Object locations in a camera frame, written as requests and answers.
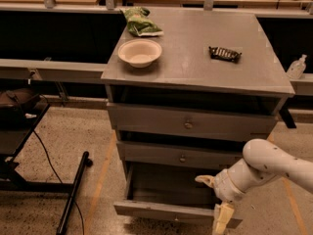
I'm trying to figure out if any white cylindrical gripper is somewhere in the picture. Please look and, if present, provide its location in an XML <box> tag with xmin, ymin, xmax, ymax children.
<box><xmin>194</xmin><ymin>159</ymin><xmax>262</xmax><ymax>235</ymax></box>

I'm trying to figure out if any grey bottom drawer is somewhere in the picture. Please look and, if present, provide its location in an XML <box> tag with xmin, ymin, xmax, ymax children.
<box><xmin>112</xmin><ymin>162</ymin><xmax>244</xmax><ymax>230</ymax></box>

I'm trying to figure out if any grey drawer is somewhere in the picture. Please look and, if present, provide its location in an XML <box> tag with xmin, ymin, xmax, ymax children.
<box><xmin>116</xmin><ymin>141</ymin><xmax>242</xmax><ymax>169</ymax></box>
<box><xmin>107</xmin><ymin>103</ymin><xmax>277</xmax><ymax>142</ymax></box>
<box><xmin>112</xmin><ymin>162</ymin><xmax>244</xmax><ymax>230</ymax></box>

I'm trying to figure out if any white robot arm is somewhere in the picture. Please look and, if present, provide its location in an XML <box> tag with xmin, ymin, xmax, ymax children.
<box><xmin>195</xmin><ymin>139</ymin><xmax>313</xmax><ymax>235</ymax></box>

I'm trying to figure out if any grey middle drawer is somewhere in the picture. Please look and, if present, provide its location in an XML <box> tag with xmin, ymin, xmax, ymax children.
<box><xmin>116</xmin><ymin>141</ymin><xmax>242</xmax><ymax>169</ymax></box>

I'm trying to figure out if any grey top drawer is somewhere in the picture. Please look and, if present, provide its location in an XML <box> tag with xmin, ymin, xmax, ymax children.
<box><xmin>107</xmin><ymin>103</ymin><xmax>277</xmax><ymax>142</ymax></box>

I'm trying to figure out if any grey wooden drawer cabinet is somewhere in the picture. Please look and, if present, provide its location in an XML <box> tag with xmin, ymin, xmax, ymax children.
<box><xmin>101</xmin><ymin>6</ymin><xmax>296</xmax><ymax>181</ymax></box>

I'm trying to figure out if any dark striped snack bar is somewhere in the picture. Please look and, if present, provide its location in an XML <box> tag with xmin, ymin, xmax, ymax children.
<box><xmin>208</xmin><ymin>47</ymin><xmax>242</xmax><ymax>63</ymax></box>

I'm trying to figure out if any clear sanitizer pump bottle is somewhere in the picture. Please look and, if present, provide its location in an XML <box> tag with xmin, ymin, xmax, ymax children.
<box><xmin>287</xmin><ymin>54</ymin><xmax>306</xmax><ymax>79</ymax></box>

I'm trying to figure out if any white paper bowl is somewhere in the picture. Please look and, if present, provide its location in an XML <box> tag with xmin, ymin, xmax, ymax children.
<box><xmin>117</xmin><ymin>39</ymin><xmax>162</xmax><ymax>68</ymax></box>

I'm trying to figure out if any green chip bag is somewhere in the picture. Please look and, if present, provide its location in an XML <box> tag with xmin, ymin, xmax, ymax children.
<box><xmin>122</xmin><ymin>7</ymin><xmax>163</xmax><ymax>37</ymax></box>

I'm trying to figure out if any brown bag on cart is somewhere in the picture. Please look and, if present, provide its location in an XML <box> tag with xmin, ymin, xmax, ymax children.
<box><xmin>0</xmin><ymin>88</ymin><xmax>40</xmax><ymax>113</ymax></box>

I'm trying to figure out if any black floor cable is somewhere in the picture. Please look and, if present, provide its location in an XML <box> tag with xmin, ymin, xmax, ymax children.
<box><xmin>32</xmin><ymin>129</ymin><xmax>86</xmax><ymax>235</ymax></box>

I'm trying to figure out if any grey metal rail bench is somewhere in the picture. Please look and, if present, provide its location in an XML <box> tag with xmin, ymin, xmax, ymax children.
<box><xmin>0</xmin><ymin>59</ymin><xmax>108</xmax><ymax>84</ymax></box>

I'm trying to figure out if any black cart frame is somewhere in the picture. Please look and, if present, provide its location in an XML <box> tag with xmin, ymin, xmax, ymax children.
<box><xmin>0</xmin><ymin>107</ymin><xmax>93</xmax><ymax>235</ymax></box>

